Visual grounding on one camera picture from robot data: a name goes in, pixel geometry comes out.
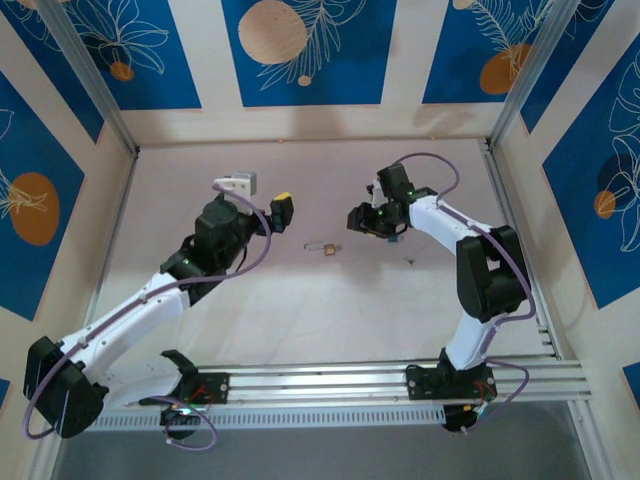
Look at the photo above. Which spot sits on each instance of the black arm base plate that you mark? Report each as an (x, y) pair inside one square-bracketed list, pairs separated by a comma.
[(422, 382), (217, 387)]

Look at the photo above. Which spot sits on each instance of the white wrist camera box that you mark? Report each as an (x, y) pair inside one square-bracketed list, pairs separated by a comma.
[(377, 195), (240, 184)]

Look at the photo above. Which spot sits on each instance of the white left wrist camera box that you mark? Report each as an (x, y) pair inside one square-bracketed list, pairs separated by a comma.
[(240, 184)]

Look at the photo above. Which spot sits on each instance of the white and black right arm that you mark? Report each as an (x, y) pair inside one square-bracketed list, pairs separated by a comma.
[(492, 275)]

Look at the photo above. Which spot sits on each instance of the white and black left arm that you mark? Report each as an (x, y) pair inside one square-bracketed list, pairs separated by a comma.
[(125, 315)]

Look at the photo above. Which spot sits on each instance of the brass padlock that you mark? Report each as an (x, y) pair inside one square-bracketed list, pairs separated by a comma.
[(330, 250)]

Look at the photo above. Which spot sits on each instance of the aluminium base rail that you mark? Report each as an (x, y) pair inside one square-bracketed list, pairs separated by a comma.
[(320, 385)]

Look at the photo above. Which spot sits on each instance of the black base connector block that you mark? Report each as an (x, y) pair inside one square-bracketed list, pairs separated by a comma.
[(455, 420), (175, 425)]

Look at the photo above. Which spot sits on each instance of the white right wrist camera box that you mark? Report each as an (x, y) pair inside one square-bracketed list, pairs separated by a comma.
[(377, 195)]

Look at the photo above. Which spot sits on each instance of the aluminium frame post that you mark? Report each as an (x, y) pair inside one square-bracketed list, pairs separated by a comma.
[(90, 75), (530, 70)]

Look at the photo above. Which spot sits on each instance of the aluminium side rail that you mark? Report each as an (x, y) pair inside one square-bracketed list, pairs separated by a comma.
[(497, 175), (114, 240)]

